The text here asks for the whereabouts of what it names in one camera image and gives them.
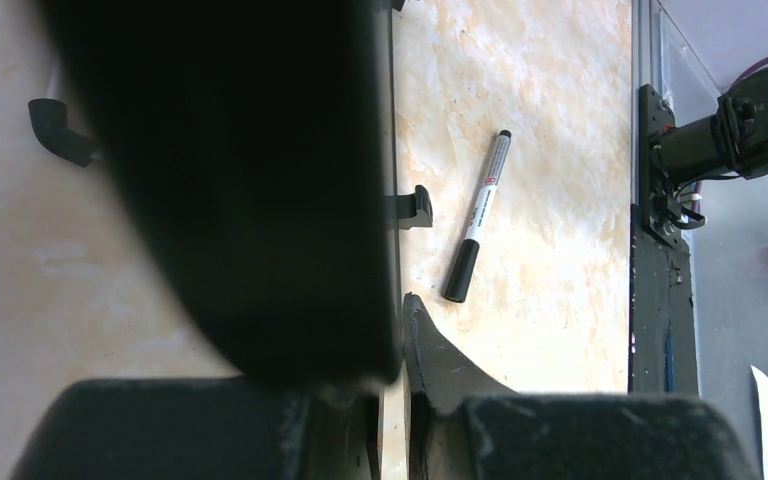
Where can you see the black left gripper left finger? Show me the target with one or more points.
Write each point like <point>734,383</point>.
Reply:
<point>303,403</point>

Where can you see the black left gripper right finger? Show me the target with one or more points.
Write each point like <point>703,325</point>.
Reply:
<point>464,424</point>

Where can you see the black cap marker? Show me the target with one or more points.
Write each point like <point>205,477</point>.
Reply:
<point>460,277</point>

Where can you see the white whiteboard black frame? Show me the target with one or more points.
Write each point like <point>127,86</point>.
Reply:
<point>397,132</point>

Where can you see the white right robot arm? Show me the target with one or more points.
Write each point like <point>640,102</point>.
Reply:
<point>733,139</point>

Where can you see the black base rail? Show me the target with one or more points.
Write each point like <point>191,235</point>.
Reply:
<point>662,335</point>

